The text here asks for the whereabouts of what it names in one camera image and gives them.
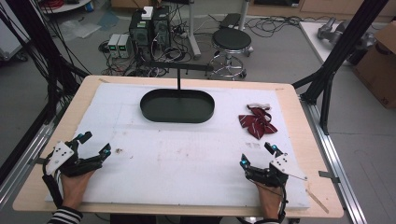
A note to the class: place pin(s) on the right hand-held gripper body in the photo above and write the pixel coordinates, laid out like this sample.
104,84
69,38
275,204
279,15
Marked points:
285,165

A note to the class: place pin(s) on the white small device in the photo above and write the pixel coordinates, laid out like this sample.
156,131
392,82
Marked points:
147,12

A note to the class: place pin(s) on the white foam mat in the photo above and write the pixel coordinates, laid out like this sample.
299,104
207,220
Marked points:
174,161

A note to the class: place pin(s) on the brown cardboard box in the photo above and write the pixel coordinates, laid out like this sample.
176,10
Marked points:
378,68

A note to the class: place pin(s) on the person's right hand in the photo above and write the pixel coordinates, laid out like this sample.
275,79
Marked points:
271,200

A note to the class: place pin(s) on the black metal frame post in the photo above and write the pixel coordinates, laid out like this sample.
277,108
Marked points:
342,49
34,40

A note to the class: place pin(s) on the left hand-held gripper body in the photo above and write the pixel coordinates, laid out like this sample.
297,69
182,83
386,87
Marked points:
60,155

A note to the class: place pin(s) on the person's left hand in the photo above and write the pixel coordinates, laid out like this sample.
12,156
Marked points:
74,189

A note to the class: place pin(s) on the black round stool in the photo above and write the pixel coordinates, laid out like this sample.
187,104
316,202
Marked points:
232,40

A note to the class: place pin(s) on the wooden stick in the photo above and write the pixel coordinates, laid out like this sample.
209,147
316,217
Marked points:
317,201

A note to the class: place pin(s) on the aluminium rail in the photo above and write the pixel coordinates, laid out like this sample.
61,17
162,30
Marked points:
21,161
333,161

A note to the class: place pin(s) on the dark red striped bow tie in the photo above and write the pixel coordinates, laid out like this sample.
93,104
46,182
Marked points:
257,123

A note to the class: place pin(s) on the grey bench power supply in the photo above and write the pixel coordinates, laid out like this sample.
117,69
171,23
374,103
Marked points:
125,46
113,45

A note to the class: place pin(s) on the black flat floor box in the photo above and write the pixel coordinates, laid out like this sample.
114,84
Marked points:
230,21

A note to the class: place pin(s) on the black computer tower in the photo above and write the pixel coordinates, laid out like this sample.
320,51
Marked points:
149,29

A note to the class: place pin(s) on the small metal bracket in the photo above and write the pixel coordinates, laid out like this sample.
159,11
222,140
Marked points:
328,176

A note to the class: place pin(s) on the white table leg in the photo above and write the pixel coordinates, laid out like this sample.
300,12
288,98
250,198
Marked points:
193,34

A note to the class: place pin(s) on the black stand with oval tray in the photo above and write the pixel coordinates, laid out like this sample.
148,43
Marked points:
177,107

